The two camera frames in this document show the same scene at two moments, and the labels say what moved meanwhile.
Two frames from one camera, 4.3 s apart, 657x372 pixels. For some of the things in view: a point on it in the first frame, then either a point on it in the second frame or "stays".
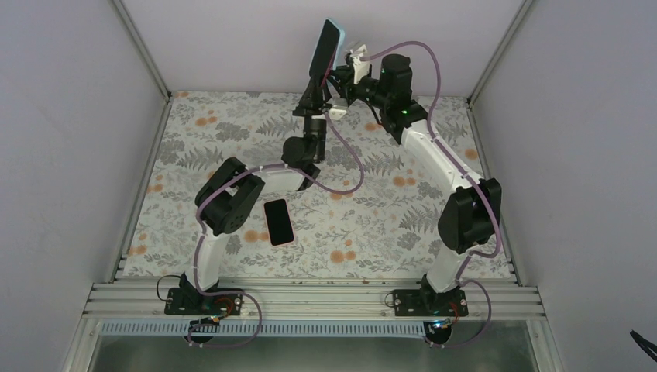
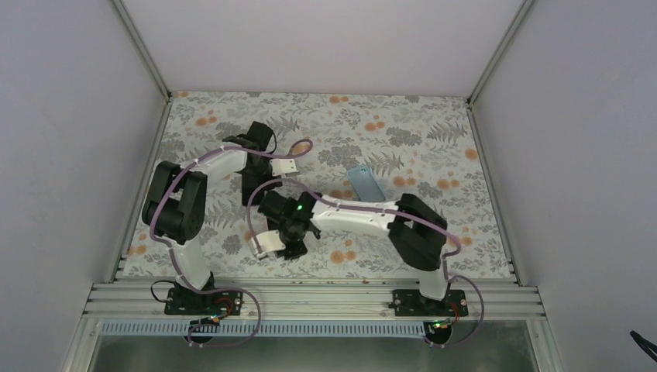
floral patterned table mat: [303, 197] stays
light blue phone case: [327, 52] to [366, 185]
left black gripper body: [310, 110] to [254, 170]
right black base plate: [429, 303] stays
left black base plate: [186, 300] stays
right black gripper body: [344, 88] to [300, 248]
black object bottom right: [644, 345] stays
